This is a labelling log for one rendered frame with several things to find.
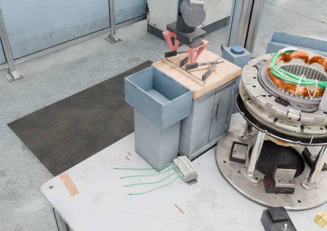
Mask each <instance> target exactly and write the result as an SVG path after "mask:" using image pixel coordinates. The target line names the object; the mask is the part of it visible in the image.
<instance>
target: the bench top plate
mask: <svg viewBox="0 0 327 231"><path fill-rule="evenodd" d="M216 147H217V146H215V147H213V148H212V149H210V150H209V151H207V152H206V153H204V154H203V155H201V156H200V157H198V158H197V159H195V160H194V161H192V165H193V166H194V167H195V168H196V169H197V170H198V173H197V174H198V178H197V180H198V182H197V183H195V184H193V185H190V186H189V185H188V184H187V183H185V182H184V181H183V179H182V178H181V177H179V178H177V177H178V176H179V174H178V173H175V172H176V170H175V169H174V168H173V164H172V165H170V166H169V167H167V168H165V169H164V170H162V171H161V172H159V173H162V172H164V173H162V174H158V172H157V171H156V170H155V169H152V167H151V166H150V165H149V164H148V163H147V162H146V161H144V160H143V159H142V158H141V157H140V156H139V155H138V154H137V153H136V152H135V132H133V133H131V134H129V135H127V136H126V137H124V138H122V139H120V140H119V141H117V142H115V143H113V144H112V145H110V146H108V147H106V148H105V149H103V150H101V151H100V152H98V153H96V154H94V155H93V156H91V157H89V158H87V159H86V160H84V161H82V162H80V163H79V164H77V165H75V166H73V167H72V168H70V169H68V170H66V171H65V172H66V173H67V174H68V175H69V177H70V178H71V180H72V181H73V183H74V184H75V186H76V187H77V189H78V191H79V192H80V193H78V194H76V195H73V196H71V195H70V193H69V191H68V189H67V188H66V186H65V185H64V183H63V182H62V180H61V179H60V177H59V175H61V174H63V173H64V172H63V173H61V174H59V175H58V176H56V177H54V178H52V179H51V180H49V181H47V182H46V183H44V184H43V185H41V186H40V187H39V188H38V190H39V191H40V192H41V194H42V195H43V196H44V197H45V198H46V200H47V201H48V202H49V203H50V204H51V206H52V207H53V208H54V209H55V211H56V212H57V213H58V214H59V215H60V217H61V218H62V219H63V220H64V221H65V222H66V224H67V225H68V226H69V227H70V228H71V230H72V231H265V230H264V227H263V225H262V223H261V221H260V219H261V216H262V213H263V210H264V209H268V208H273V207H271V206H267V205H264V204H262V203H259V202H257V201H255V200H253V199H251V198H249V197H247V196H246V195H244V194H242V193H241V192H240V191H238V190H237V189H236V188H235V187H234V186H232V185H231V184H230V183H229V181H228V180H227V179H226V178H225V177H224V175H223V174H222V172H221V170H220V168H219V166H218V163H217V159H216ZM114 168H126V169H152V170H125V169H114ZM171 168H173V169H171ZM169 169H171V170H169ZM167 170H169V171H167ZM165 171H167V172H165ZM173 173H175V174H173ZM153 174H158V175H153ZM171 174H173V175H171ZM134 175H153V176H134ZM169 175H171V176H170V177H168V176H169ZM126 176H134V177H126ZM120 177H126V178H120ZM166 177H168V178H166ZM164 178H166V179H164ZM175 178H177V179H176V180H175V181H173V180H174V179H175ZM162 179H164V180H162ZM160 180H162V181H160ZM157 181H160V182H158V183H152V184H138V183H151V182H157ZM172 181H173V182H172ZM170 182H172V183H171V184H169V183H170ZM131 184H138V185H132V186H127V187H124V186H125V185H131ZM166 184H169V185H167V186H163V185H166ZM122 186H123V187H122ZM159 186H163V187H160V188H157V187H159ZM154 188H157V189H155V190H152V189H154ZM149 190H152V191H150V192H147V191H149ZM144 192H146V193H144ZM132 193H143V194H135V195H126V194H132ZM286 211H287V213H288V215H289V216H290V218H291V220H292V222H293V224H294V226H295V228H296V229H297V231H327V224H326V225H325V226H324V227H323V228H322V227H321V226H319V225H318V224H317V223H314V219H315V217H316V214H317V213H318V212H319V211H321V212H323V213H325V212H326V211H327V201H326V202H325V203H323V204H321V205H319V206H316V207H313V208H309V209H303V210H286ZM302 216H303V217H302ZM304 220H305V221H304ZM252 222H253V223H252ZM254 223H255V224H257V225H255V224H254ZM258 225H259V226H258ZM308 226H310V227H308ZM306 227H308V228H306ZM305 228H306V229H305Z"/></svg>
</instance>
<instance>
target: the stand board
mask: <svg viewBox="0 0 327 231"><path fill-rule="evenodd" d="M185 57H187V53H185V54H177V55H176V56H173V57H169V58H166V59H168V60H169V61H171V62H173V63H174V64H176V65H178V66H180V61H182V60H183V59H184V58H185ZM218 58H220V59H219V60H218V62H220V61H224V62H223V63H220V64H217V65H216V67H217V70H216V72H213V71H212V72H211V74H210V76H209V77H208V78H207V79H205V80H204V82H205V86H204V87H203V86H202V85H200V84H198V83H197V82H195V81H194V80H192V79H190V78H189V77H187V76H185V75H184V74H182V73H181V72H179V71H177V70H176V69H174V68H172V67H171V66H169V65H168V64H166V63H164V62H163V61H162V60H160V61H157V62H155V63H153V64H151V66H155V67H156V68H158V69H160V70H161V71H163V72H164V73H166V74H167V75H169V76H171V77H172V78H174V79H175V80H177V81H178V82H180V83H181V84H183V85H184V86H186V87H188V88H189V89H191V90H192V91H193V95H192V98H194V99H196V98H198V97H200V96H202V95H204V94H206V93H208V92H210V91H212V90H213V89H215V88H217V87H219V86H221V85H223V84H225V83H227V82H228V81H230V80H232V79H234V78H236V77H238V76H240V75H241V72H242V68H240V67H238V66H236V65H234V64H233V63H231V62H229V61H227V60H225V59H223V58H221V57H219V56H218V55H216V54H214V53H212V52H210V51H208V50H206V49H204V50H203V52H202V53H201V54H200V56H199V58H198V60H197V63H203V62H211V61H214V60H216V59H218ZM187 64H191V62H190V59H189V61H188V62H187V63H186V64H185V65H187ZM185 65H184V66H183V67H182V68H183V69H185ZM207 70H209V69H208V65H205V66H198V68H195V69H191V70H187V71H188V72H189V73H191V74H193V75H194V76H196V77H198V78H199V79H202V75H203V74H204V73H205V72H206V71H207Z"/></svg>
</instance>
